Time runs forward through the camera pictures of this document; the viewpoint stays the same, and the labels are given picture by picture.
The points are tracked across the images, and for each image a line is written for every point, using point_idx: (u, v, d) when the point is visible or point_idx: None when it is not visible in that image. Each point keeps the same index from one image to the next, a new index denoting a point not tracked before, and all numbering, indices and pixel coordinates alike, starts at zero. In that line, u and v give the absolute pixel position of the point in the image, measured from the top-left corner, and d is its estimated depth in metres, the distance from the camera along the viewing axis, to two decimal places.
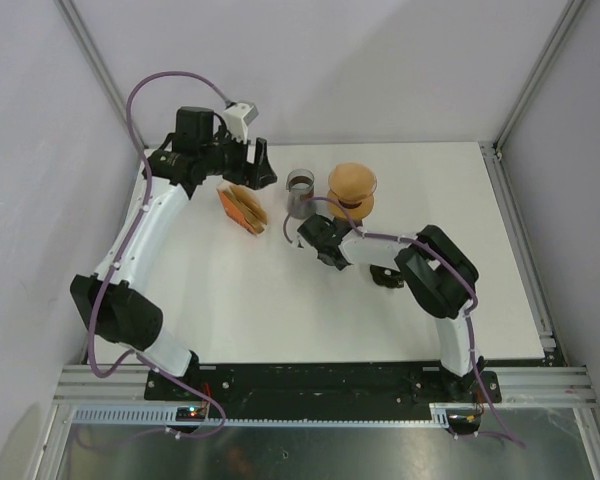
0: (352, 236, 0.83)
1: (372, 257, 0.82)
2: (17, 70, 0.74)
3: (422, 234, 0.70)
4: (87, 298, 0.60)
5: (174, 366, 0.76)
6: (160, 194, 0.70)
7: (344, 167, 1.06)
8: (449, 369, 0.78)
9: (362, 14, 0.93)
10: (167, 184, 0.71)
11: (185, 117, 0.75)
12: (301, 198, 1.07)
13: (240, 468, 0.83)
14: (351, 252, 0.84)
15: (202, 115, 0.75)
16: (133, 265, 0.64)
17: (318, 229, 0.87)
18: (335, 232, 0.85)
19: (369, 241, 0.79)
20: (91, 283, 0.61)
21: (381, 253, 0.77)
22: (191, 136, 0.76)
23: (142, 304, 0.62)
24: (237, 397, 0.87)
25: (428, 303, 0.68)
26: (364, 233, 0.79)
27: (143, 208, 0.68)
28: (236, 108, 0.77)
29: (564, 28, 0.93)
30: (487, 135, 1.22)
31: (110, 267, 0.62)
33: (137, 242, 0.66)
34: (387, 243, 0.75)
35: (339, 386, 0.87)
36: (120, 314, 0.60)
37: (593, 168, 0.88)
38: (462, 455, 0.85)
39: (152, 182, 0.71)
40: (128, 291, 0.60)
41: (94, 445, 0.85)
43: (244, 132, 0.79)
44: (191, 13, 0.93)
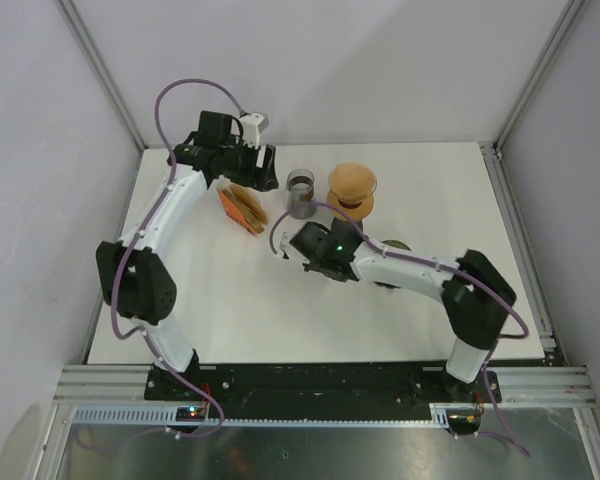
0: (370, 256, 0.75)
1: (392, 280, 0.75)
2: (17, 70, 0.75)
3: (465, 261, 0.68)
4: (111, 261, 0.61)
5: (178, 360, 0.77)
6: (183, 177, 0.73)
7: (345, 167, 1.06)
8: (453, 377, 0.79)
9: (362, 14, 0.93)
10: (191, 170, 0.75)
11: (208, 116, 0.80)
12: (301, 198, 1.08)
13: (240, 468, 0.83)
14: (365, 272, 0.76)
15: (224, 116, 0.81)
16: (157, 235, 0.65)
17: (315, 240, 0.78)
18: (341, 245, 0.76)
19: (397, 264, 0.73)
20: (116, 248, 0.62)
21: (412, 279, 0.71)
22: (212, 134, 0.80)
23: (163, 272, 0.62)
24: (237, 397, 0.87)
25: (470, 332, 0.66)
26: (385, 251, 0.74)
27: (167, 188, 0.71)
28: (250, 116, 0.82)
29: (564, 28, 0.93)
30: (487, 136, 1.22)
31: (136, 234, 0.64)
33: (162, 216, 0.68)
34: (424, 269, 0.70)
35: (339, 386, 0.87)
36: (142, 278, 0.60)
37: (593, 167, 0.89)
38: (463, 455, 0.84)
39: (176, 169, 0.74)
40: (152, 254, 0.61)
41: (94, 445, 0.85)
43: (257, 140, 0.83)
44: (190, 14, 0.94)
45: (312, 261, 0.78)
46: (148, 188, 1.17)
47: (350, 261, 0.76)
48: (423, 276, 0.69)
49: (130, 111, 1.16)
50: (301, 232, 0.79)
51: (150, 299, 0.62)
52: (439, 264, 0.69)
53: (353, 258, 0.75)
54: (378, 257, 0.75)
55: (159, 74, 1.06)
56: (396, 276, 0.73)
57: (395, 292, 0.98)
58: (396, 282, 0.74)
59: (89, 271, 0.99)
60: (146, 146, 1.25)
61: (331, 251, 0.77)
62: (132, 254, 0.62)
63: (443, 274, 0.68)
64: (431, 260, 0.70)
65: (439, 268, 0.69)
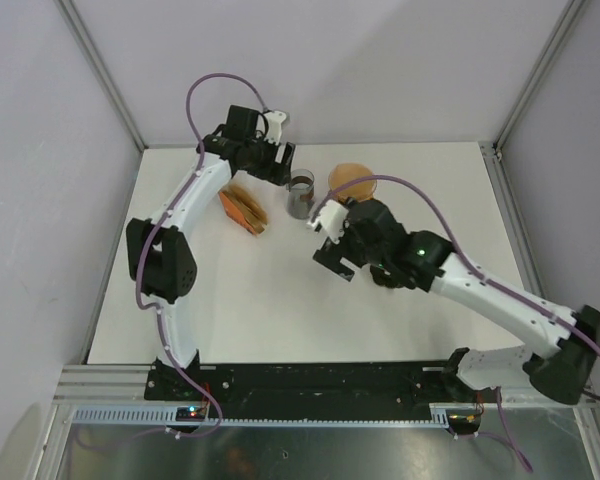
0: (463, 276, 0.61)
1: (480, 309, 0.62)
2: (17, 69, 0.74)
3: (585, 320, 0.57)
4: (140, 236, 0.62)
5: (182, 353, 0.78)
6: (211, 164, 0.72)
7: (345, 167, 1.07)
8: (463, 379, 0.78)
9: (362, 14, 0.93)
10: (217, 159, 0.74)
11: (236, 110, 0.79)
12: (301, 198, 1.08)
13: (239, 468, 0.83)
14: (451, 293, 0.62)
15: (252, 110, 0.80)
16: (183, 215, 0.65)
17: (388, 228, 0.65)
18: (423, 249, 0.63)
19: (500, 297, 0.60)
20: (145, 225, 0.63)
21: (515, 322, 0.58)
22: (240, 127, 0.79)
23: (187, 252, 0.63)
24: (237, 397, 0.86)
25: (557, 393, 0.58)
26: (485, 280, 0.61)
27: (195, 172, 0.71)
28: (274, 114, 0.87)
29: (565, 27, 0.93)
30: (487, 135, 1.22)
31: (164, 213, 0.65)
33: (189, 199, 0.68)
34: (535, 316, 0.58)
35: (339, 386, 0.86)
36: (167, 256, 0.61)
37: (594, 167, 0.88)
38: (462, 455, 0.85)
39: (204, 156, 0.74)
40: (178, 233, 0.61)
41: (94, 445, 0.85)
43: (279, 137, 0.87)
44: (190, 14, 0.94)
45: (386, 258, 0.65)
46: (148, 188, 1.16)
47: (435, 275, 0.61)
48: (533, 326, 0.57)
49: (130, 111, 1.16)
50: (374, 215, 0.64)
51: (172, 277, 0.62)
52: (556, 316, 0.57)
53: (441, 272, 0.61)
54: (474, 281, 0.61)
55: (159, 74, 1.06)
56: (490, 309, 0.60)
57: (395, 292, 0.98)
58: (484, 312, 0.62)
59: (89, 272, 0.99)
60: (146, 146, 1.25)
61: (408, 255, 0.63)
62: (159, 232, 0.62)
63: (560, 331, 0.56)
64: (545, 307, 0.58)
65: (555, 321, 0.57)
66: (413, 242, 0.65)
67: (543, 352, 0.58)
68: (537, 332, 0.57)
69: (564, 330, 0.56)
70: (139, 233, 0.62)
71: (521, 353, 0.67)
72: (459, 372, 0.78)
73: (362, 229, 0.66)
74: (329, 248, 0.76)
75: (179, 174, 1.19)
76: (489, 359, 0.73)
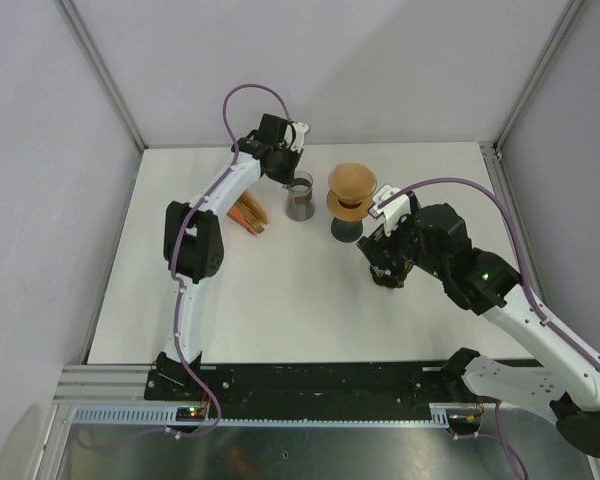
0: (524, 312, 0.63)
1: (531, 347, 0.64)
2: (17, 68, 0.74)
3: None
4: (178, 217, 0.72)
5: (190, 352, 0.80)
6: (244, 163, 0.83)
7: (345, 166, 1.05)
8: (467, 382, 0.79)
9: (362, 14, 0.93)
10: (250, 158, 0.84)
11: (268, 118, 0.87)
12: (298, 200, 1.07)
13: (240, 468, 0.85)
14: (506, 323, 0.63)
15: (282, 120, 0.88)
16: (218, 201, 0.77)
17: (457, 243, 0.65)
18: (487, 274, 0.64)
19: (559, 344, 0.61)
20: (183, 208, 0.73)
21: (565, 370, 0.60)
22: (270, 133, 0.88)
23: (218, 235, 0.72)
24: (237, 398, 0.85)
25: (581, 443, 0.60)
26: (544, 322, 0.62)
27: (230, 169, 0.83)
28: (299, 126, 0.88)
29: (566, 27, 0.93)
30: (487, 135, 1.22)
31: (201, 198, 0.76)
33: (223, 190, 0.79)
34: (589, 370, 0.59)
35: (340, 386, 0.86)
36: (201, 236, 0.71)
37: (593, 168, 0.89)
38: (462, 455, 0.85)
39: (238, 154, 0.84)
40: (212, 216, 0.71)
41: (94, 445, 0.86)
43: (302, 146, 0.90)
44: (190, 14, 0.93)
45: (448, 275, 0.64)
46: (148, 188, 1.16)
47: (498, 303, 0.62)
48: (585, 380, 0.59)
49: (130, 111, 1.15)
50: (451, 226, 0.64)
51: (204, 257, 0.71)
52: None
53: (504, 302, 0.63)
54: (534, 320, 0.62)
55: (159, 75, 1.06)
56: (543, 351, 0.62)
57: (395, 292, 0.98)
58: (533, 351, 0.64)
59: (88, 272, 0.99)
60: (146, 146, 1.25)
61: (470, 276, 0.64)
62: (196, 214, 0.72)
63: None
64: None
65: None
66: (473, 265, 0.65)
67: (584, 404, 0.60)
68: (585, 385, 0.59)
69: None
70: (178, 214, 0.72)
71: (548, 387, 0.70)
72: (466, 374, 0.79)
73: (431, 234, 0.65)
74: (379, 239, 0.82)
75: (178, 174, 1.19)
76: (507, 376, 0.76)
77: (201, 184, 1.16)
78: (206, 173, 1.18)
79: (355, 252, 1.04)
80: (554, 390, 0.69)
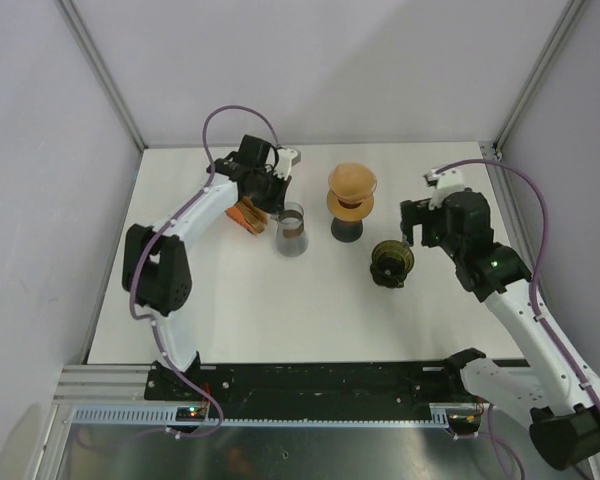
0: (521, 304, 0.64)
1: (520, 342, 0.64)
2: (17, 69, 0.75)
3: None
4: (140, 242, 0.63)
5: (181, 360, 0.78)
6: (218, 184, 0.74)
7: (345, 167, 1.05)
8: (466, 377, 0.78)
9: (362, 15, 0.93)
10: (226, 179, 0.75)
11: (249, 139, 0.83)
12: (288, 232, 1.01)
13: (240, 468, 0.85)
14: (501, 311, 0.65)
15: (264, 142, 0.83)
16: (187, 226, 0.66)
17: (476, 228, 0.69)
18: (497, 261, 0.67)
19: (545, 341, 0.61)
20: (145, 232, 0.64)
21: (545, 367, 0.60)
22: (250, 156, 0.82)
23: (184, 263, 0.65)
24: (236, 398, 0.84)
25: (548, 454, 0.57)
26: (537, 317, 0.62)
27: (202, 190, 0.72)
28: (286, 150, 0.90)
29: (564, 28, 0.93)
30: (487, 135, 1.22)
31: (167, 222, 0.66)
33: (193, 213, 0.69)
34: (568, 373, 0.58)
35: (339, 386, 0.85)
36: (165, 264, 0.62)
37: (593, 167, 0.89)
38: (462, 454, 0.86)
39: (214, 176, 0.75)
40: (179, 242, 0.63)
41: (95, 445, 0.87)
43: (288, 173, 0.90)
44: (190, 14, 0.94)
45: (463, 254, 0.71)
46: (148, 188, 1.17)
47: (496, 289, 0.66)
48: (560, 380, 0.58)
49: (130, 111, 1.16)
50: (472, 211, 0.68)
51: (169, 287, 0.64)
52: (588, 384, 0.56)
53: (502, 290, 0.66)
54: (528, 314, 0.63)
55: (159, 75, 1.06)
56: (528, 345, 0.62)
57: (395, 292, 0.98)
58: (521, 346, 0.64)
59: (88, 272, 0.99)
60: (146, 146, 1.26)
61: (480, 261, 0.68)
62: (160, 240, 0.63)
63: (584, 398, 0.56)
64: (581, 370, 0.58)
65: (585, 388, 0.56)
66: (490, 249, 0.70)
67: (557, 406, 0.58)
68: (560, 385, 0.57)
69: (587, 399, 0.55)
70: (138, 240, 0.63)
71: (537, 395, 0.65)
72: (462, 369, 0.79)
73: (455, 216, 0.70)
74: (422, 207, 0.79)
75: (178, 174, 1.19)
76: (500, 378, 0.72)
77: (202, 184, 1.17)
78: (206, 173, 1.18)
79: (355, 252, 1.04)
80: (542, 399, 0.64)
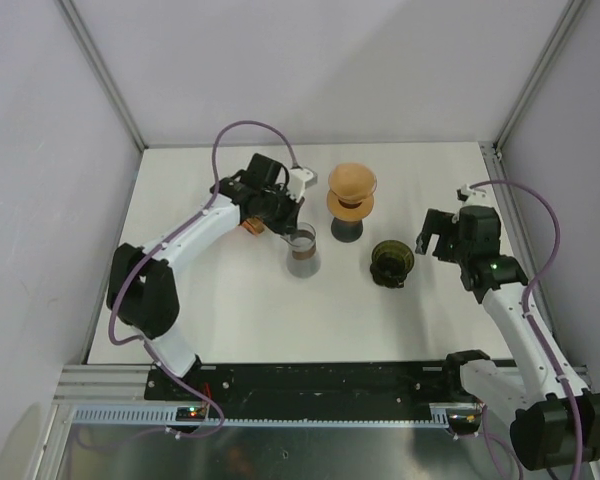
0: (512, 301, 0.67)
1: (509, 337, 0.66)
2: (17, 69, 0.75)
3: (588, 397, 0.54)
4: (126, 264, 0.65)
5: (175, 366, 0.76)
6: (219, 207, 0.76)
7: (345, 166, 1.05)
8: (463, 374, 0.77)
9: (362, 15, 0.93)
10: (228, 202, 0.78)
11: (258, 160, 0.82)
12: (300, 253, 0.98)
13: (240, 468, 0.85)
14: (494, 307, 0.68)
15: (274, 164, 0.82)
16: (177, 250, 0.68)
17: (483, 235, 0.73)
18: (496, 264, 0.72)
19: (529, 336, 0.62)
20: (134, 253, 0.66)
21: (526, 359, 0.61)
22: (259, 176, 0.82)
23: (170, 288, 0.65)
24: (237, 398, 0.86)
25: (521, 448, 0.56)
26: (526, 314, 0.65)
27: (202, 212, 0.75)
28: (300, 172, 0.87)
29: (565, 28, 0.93)
30: (487, 135, 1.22)
31: (158, 244, 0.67)
33: (187, 236, 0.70)
34: (545, 365, 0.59)
35: (339, 386, 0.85)
36: (151, 289, 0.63)
37: (593, 168, 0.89)
38: (461, 454, 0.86)
39: (216, 197, 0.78)
40: (166, 267, 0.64)
41: (95, 445, 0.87)
43: (301, 194, 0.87)
44: (190, 14, 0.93)
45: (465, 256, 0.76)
46: (148, 188, 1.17)
47: (490, 287, 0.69)
48: (538, 370, 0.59)
49: (130, 111, 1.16)
50: (480, 219, 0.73)
51: (151, 313, 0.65)
52: (564, 377, 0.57)
53: (496, 286, 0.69)
54: (518, 311, 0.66)
55: (159, 75, 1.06)
56: (515, 338, 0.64)
57: (395, 292, 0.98)
58: (509, 341, 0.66)
59: (88, 272, 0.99)
60: (146, 146, 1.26)
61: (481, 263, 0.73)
62: (148, 262, 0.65)
63: (557, 388, 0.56)
64: (559, 364, 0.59)
65: (560, 380, 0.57)
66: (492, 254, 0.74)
67: (530, 396, 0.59)
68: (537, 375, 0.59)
69: (561, 391, 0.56)
70: (126, 261, 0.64)
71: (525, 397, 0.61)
72: (462, 366, 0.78)
73: (466, 223, 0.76)
74: (446, 219, 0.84)
75: (178, 174, 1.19)
76: (495, 378, 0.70)
77: (202, 185, 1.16)
78: (206, 173, 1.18)
79: (355, 252, 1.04)
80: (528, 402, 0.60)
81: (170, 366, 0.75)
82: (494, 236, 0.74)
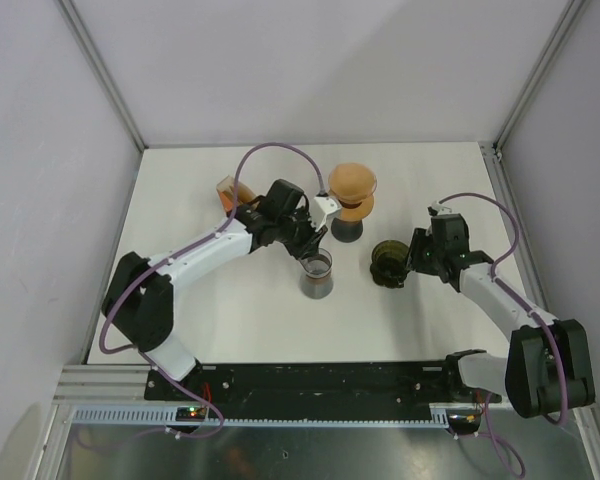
0: (481, 272, 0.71)
1: (484, 302, 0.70)
2: (17, 70, 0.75)
3: (561, 324, 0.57)
4: (129, 273, 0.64)
5: (174, 369, 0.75)
6: (234, 232, 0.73)
7: (345, 167, 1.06)
8: (462, 366, 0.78)
9: (362, 15, 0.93)
10: (242, 228, 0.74)
11: (279, 188, 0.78)
12: (311, 277, 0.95)
13: (240, 468, 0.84)
14: (467, 283, 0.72)
15: (294, 193, 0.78)
16: (183, 268, 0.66)
17: (452, 233, 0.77)
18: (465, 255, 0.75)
19: (499, 292, 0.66)
20: (139, 263, 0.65)
21: (500, 310, 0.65)
22: (276, 205, 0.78)
23: (167, 306, 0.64)
24: (237, 398, 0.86)
25: (517, 396, 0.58)
26: (495, 277, 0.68)
27: (214, 234, 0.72)
28: (325, 202, 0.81)
29: (565, 27, 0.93)
30: (487, 135, 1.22)
31: (164, 259, 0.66)
33: (195, 255, 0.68)
34: (516, 307, 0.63)
35: (339, 386, 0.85)
36: (147, 304, 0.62)
37: (593, 168, 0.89)
38: (462, 454, 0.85)
39: (231, 222, 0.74)
40: (168, 284, 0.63)
41: (95, 445, 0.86)
43: (322, 224, 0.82)
44: (190, 15, 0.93)
45: (439, 254, 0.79)
46: (148, 188, 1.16)
47: (461, 268, 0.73)
48: (510, 312, 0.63)
49: (130, 111, 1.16)
50: (447, 219, 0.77)
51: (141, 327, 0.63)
52: (534, 312, 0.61)
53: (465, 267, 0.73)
54: (486, 277, 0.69)
55: (159, 75, 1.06)
56: (487, 298, 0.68)
57: (395, 292, 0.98)
58: (483, 304, 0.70)
59: (88, 271, 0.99)
60: (146, 146, 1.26)
61: (452, 256, 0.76)
62: (150, 275, 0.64)
63: (529, 323, 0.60)
64: (528, 302, 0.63)
65: (530, 315, 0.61)
66: (463, 250, 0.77)
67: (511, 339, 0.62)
68: (511, 319, 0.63)
69: (534, 323, 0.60)
70: (130, 270, 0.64)
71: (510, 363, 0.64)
72: (461, 360, 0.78)
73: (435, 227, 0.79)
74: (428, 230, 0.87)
75: (178, 174, 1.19)
76: (488, 360, 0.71)
77: (202, 185, 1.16)
78: (206, 174, 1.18)
79: (355, 252, 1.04)
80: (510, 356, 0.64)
81: (168, 370, 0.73)
82: (462, 236, 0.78)
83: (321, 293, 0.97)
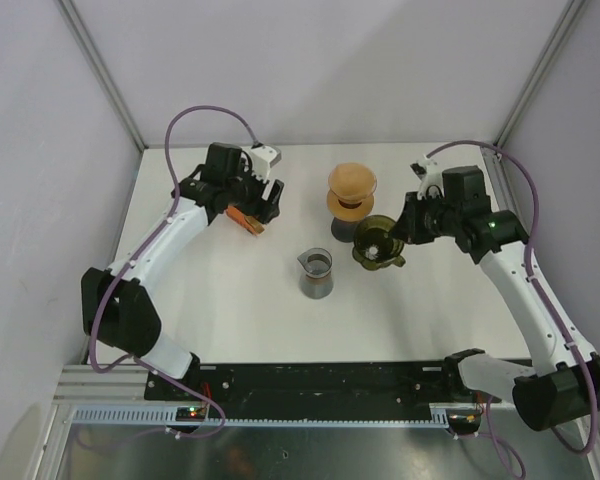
0: (515, 263, 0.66)
1: (510, 300, 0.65)
2: (17, 71, 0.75)
3: (598, 362, 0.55)
4: (96, 290, 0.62)
5: (174, 370, 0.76)
6: (184, 211, 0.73)
7: (345, 166, 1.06)
8: (462, 371, 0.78)
9: (362, 15, 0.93)
10: (192, 204, 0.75)
11: (216, 152, 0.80)
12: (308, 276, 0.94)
13: (239, 468, 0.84)
14: (494, 271, 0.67)
15: (232, 151, 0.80)
16: (148, 266, 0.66)
17: (471, 192, 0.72)
18: (494, 221, 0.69)
19: (534, 298, 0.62)
20: (103, 276, 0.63)
21: (533, 326, 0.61)
22: (219, 170, 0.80)
23: (147, 306, 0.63)
24: (237, 397, 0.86)
25: (527, 411, 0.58)
26: (530, 279, 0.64)
27: (166, 220, 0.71)
28: (262, 151, 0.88)
29: (565, 27, 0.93)
30: (487, 136, 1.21)
31: (125, 264, 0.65)
33: (155, 249, 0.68)
34: (554, 333, 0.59)
35: (339, 386, 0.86)
36: (126, 312, 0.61)
37: (592, 170, 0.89)
38: (463, 453, 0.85)
39: (179, 201, 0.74)
40: (138, 288, 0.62)
41: (95, 445, 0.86)
43: (266, 176, 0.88)
44: (190, 16, 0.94)
45: (459, 219, 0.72)
46: (148, 188, 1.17)
47: (494, 247, 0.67)
48: (546, 339, 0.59)
49: (130, 111, 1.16)
50: (467, 175, 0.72)
51: (126, 336, 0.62)
52: (573, 345, 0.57)
53: (499, 248, 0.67)
54: (520, 273, 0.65)
55: (159, 75, 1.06)
56: (518, 302, 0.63)
57: (394, 292, 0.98)
58: (509, 300, 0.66)
59: None
60: (146, 146, 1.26)
61: (479, 224, 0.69)
62: (119, 284, 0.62)
63: (567, 358, 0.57)
64: (568, 331, 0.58)
65: (569, 348, 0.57)
66: (483, 212, 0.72)
67: (539, 364, 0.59)
68: (546, 347, 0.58)
69: (571, 359, 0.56)
70: (96, 287, 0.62)
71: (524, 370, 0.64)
72: (461, 363, 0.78)
73: (451, 185, 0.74)
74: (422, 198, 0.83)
75: (178, 174, 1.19)
76: (489, 362, 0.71)
77: None
78: None
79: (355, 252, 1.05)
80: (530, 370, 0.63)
81: (167, 372, 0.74)
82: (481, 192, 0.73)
83: (321, 293, 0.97)
